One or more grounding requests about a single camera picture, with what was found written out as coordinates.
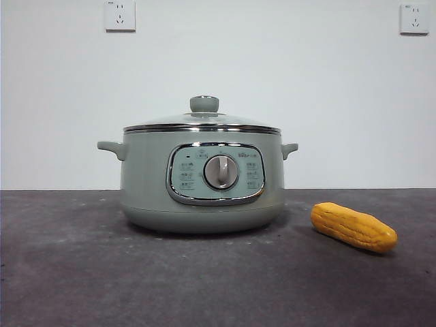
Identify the glass lid with green knob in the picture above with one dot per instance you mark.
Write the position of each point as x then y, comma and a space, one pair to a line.
203, 104

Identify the white wall socket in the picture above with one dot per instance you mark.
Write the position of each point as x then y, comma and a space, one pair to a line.
120, 17
414, 18

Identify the sage green electric pot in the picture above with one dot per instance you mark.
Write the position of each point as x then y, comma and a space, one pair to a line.
146, 190

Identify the yellow corn cob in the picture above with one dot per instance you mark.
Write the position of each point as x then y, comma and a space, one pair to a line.
354, 227

